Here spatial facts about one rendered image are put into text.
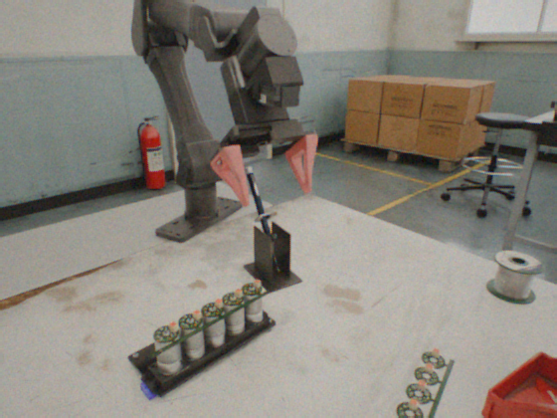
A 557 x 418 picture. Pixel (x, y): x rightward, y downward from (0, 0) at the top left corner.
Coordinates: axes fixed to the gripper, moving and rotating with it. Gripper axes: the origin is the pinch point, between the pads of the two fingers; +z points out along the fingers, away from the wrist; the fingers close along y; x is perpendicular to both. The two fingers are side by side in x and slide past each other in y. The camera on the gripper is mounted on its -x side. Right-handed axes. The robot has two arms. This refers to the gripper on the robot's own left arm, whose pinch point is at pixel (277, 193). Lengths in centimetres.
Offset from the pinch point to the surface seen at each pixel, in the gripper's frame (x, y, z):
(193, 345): -4.2, -16.8, 14.6
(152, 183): 255, 35, -72
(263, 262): 7.1, -1.7, 8.5
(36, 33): 200, -22, -164
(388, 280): 0.7, 14.4, 16.3
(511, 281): -10.5, 25.4, 20.4
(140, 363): 0.1, -21.8, 15.2
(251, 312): -2.3, -9.0, 13.6
